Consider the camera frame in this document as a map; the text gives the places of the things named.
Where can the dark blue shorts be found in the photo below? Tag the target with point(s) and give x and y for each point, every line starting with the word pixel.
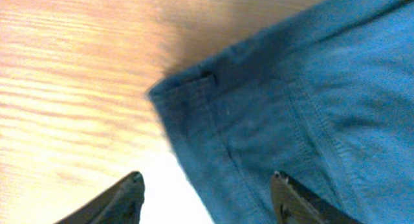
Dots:
pixel 325 96

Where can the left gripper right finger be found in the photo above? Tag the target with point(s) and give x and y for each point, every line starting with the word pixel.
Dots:
pixel 294 203

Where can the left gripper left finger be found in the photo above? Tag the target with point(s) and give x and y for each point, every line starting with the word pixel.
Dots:
pixel 121 204

